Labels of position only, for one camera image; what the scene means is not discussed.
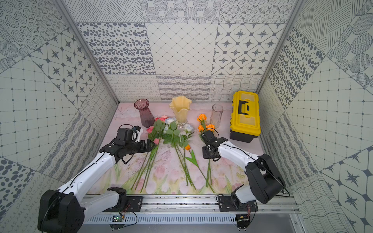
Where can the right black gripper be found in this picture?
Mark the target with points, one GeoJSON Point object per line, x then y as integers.
{"type": "Point", "coordinates": [204, 153]}

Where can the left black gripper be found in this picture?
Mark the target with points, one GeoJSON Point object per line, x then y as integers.
{"type": "Point", "coordinates": [139, 145]}

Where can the orange rose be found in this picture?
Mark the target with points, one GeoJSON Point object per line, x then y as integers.
{"type": "Point", "coordinates": [202, 120]}
{"type": "Point", "coordinates": [201, 130]}
{"type": "Point", "coordinates": [210, 127]}

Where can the pink rose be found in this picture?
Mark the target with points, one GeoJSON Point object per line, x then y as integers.
{"type": "Point", "coordinates": [139, 180]}
{"type": "Point", "coordinates": [153, 157]}
{"type": "Point", "coordinates": [158, 128]}

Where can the blue white rose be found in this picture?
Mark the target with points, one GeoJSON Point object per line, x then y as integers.
{"type": "Point", "coordinates": [172, 140]}
{"type": "Point", "coordinates": [183, 142]}

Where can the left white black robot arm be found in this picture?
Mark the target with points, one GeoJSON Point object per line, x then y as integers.
{"type": "Point", "coordinates": [63, 210]}

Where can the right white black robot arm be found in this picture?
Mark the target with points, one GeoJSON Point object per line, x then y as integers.
{"type": "Point", "coordinates": [265, 180]}

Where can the pink tulip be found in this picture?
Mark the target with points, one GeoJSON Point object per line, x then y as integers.
{"type": "Point", "coordinates": [151, 161]}

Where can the orange tulip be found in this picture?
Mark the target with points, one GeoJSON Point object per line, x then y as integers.
{"type": "Point", "coordinates": [193, 160]}

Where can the clear glass vase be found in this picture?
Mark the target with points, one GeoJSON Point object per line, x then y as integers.
{"type": "Point", "coordinates": [216, 115]}

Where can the yellow black toolbox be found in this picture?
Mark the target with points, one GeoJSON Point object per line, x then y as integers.
{"type": "Point", "coordinates": [245, 119]}

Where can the purple glass vase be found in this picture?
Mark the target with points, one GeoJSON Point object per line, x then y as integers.
{"type": "Point", "coordinates": [146, 117]}

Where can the cream ruffled glass vase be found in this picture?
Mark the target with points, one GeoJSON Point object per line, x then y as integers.
{"type": "Point", "coordinates": [180, 106]}

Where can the left circuit board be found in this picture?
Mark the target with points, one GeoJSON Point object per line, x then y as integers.
{"type": "Point", "coordinates": [117, 222]}

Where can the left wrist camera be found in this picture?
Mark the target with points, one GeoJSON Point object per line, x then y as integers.
{"type": "Point", "coordinates": [137, 133]}

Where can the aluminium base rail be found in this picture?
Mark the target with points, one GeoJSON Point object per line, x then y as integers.
{"type": "Point", "coordinates": [185, 204]}

